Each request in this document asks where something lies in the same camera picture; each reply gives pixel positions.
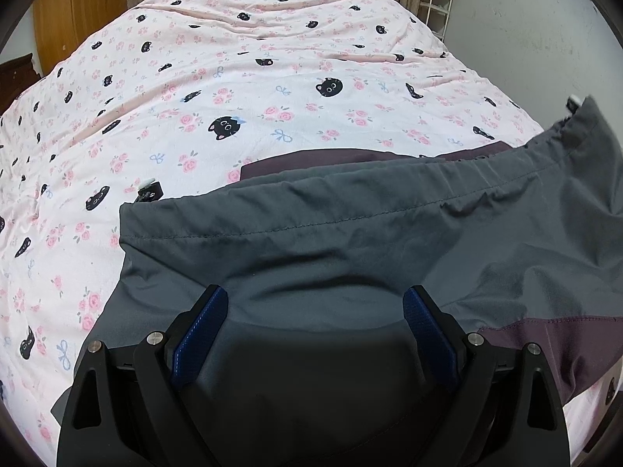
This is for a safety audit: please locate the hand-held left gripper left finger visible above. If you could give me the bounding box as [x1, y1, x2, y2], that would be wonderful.
[56, 284, 229, 467]

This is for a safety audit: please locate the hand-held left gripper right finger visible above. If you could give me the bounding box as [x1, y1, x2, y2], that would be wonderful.
[403, 285, 570, 467]

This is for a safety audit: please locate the grey and purple jacket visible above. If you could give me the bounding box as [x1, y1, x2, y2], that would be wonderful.
[51, 95, 623, 467]

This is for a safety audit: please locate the pink floral cat-print bed sheet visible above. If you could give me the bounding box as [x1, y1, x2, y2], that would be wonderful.
[0, 0, 623, 467]

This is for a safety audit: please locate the dark wooden furniture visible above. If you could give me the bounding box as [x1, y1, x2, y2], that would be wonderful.
[0, 53, 42, 115]

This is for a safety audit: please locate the wooden wardrobe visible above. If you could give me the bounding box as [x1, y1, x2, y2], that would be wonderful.
[32, 0, 130, 76]

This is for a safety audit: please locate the white wire shelf rack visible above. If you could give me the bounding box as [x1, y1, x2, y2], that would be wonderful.
[419, 0, 461, 42]

